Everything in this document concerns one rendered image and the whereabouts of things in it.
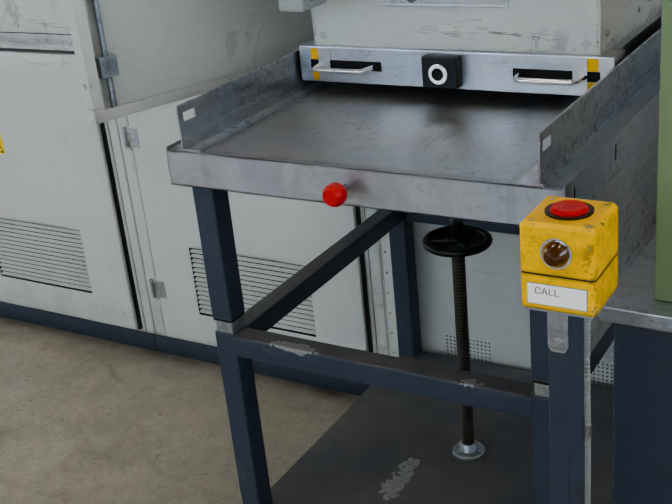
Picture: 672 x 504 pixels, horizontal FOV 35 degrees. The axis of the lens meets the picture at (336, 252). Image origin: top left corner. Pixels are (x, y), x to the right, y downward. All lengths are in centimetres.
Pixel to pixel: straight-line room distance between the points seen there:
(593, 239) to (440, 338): 130
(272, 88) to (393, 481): 73
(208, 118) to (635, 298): 72
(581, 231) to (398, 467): 100
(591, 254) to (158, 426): 163
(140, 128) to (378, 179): 122
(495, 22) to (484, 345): 86
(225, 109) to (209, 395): 110
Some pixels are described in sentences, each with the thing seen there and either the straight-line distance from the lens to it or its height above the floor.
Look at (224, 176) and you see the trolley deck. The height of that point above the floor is 81.
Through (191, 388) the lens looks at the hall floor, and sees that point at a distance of 268.
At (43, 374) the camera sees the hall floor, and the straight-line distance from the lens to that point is 289.
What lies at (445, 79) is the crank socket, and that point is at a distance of 169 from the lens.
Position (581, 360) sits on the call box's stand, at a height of 74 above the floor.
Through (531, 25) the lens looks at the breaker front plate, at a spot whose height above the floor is 97.
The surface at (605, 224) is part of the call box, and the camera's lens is 110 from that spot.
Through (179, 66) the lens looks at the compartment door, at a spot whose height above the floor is 89.
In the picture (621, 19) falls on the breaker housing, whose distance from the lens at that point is 171.
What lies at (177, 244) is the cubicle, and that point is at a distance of 264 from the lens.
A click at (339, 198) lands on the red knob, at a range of 142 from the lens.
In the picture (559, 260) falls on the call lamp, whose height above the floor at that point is 87.
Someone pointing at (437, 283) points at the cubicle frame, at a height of 33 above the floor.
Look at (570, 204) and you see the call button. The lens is 112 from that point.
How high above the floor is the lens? 132
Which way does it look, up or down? 23 degrees down
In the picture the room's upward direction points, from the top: 6 degrees counter-clockwise
